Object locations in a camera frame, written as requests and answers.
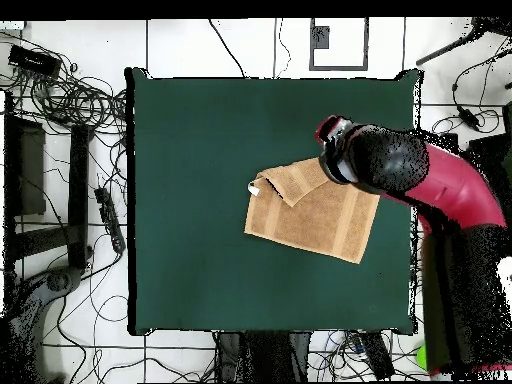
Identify black floor stand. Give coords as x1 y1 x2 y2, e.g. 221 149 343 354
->
217 331 313 383

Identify dark green table cloth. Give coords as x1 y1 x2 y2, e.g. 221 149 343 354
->
124 66 424 336

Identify black electronics box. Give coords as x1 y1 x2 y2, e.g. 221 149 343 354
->
7 43 64 80

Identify tan terry towel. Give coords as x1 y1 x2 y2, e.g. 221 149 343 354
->
243 156 381 265

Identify black metal frame stand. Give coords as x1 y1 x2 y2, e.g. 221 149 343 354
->
2 89 92 274
435 101 512 189

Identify grey floor stand base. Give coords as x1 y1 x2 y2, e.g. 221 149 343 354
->
0 264 85 384

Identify black power strip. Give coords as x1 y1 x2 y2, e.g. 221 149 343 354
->
347 330 396 381
93 186 128 255

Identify black power adapter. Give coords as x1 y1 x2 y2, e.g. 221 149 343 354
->
456 104 482 132

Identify tangled black cables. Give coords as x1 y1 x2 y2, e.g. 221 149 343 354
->
0 31 128 135

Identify black tripod rod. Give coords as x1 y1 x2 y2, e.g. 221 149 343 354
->
414 16 512 68

